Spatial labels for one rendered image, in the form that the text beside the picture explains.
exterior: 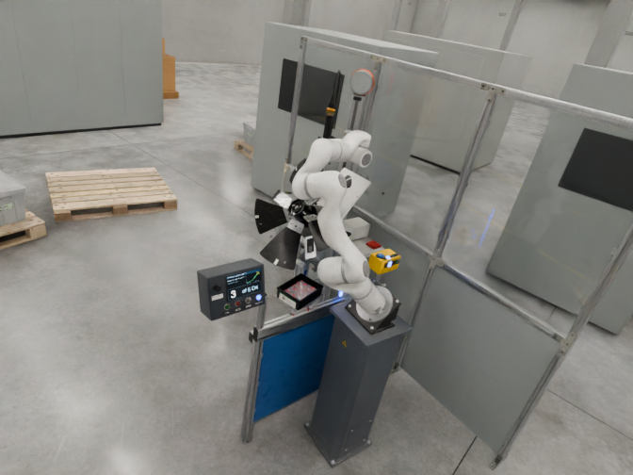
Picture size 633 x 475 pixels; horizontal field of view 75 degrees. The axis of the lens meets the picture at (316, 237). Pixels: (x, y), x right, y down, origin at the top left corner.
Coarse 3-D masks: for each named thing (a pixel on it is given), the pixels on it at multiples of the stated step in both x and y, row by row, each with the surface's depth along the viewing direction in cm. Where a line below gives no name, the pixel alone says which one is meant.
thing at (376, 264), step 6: (378, 252) 242; (384, 252) 243; (390, 252) 244; (372, 258) 238; (378, 258) 235; (390, 258) 237; (396, 258) 240; (372, 264) 239; (378, 264) 235; (384, 264) 235; (378, 270) 236; (384, 270) 238; (390, 270) 242
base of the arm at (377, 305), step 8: (376, 288) 194; (384, 288) 206; (368, 296) 189; (376, 296) 193; (384, 296) 204; (360, 304) 195; (368, 304) 193; (376, 304) 196; (384, 304) 201; (392, 304) 200; (360, 312) 206; (368, 312) 201; (376, 312) 200; (384, 312) 199; (368, 320) 201; (376, 320) 199
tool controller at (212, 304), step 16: (208, 272) 168; (224, 272) 168; (240, 272) 172; (256, 272) 176; (208, 288) 164; (224, 288) 168; (240, 288) 173; (256, 288) 178; (208, 304) 167; (224, 304) 170; (240, 304) 175; (256, 304) 180
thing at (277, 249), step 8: (280, 232) 242; (288, 232) 243; (296, 232) 244; (272, 240) 242; (280, 240) 241; (288, 240) 242; (296, 240) 243; (264, 248) 241; (272, 248) 241; (280, 248) 240; (288, 248) 241; (296, 248) 242; (264, 256) 240; (272, 256) 240; (280, 256) 239; (288, 256) 240; (296, 256) 241; (280, 264) 238; (288, 264) 239
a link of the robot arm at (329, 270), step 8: (336, 256) 181; (320, 264) 180; (328, 264) 178; (336, 264) 175; (320, 272) 179; (328, 272) 177; (336, 272) 175; (320, 280) 182; (328, 280) 178; (336, 280) 176; (368, 280) 187; (336, 288) 184; (344, 288) 185; (352, 288) 185; (360, 288) 184; (368, 288) 187; (352, 296) 188; (360, 296) 187
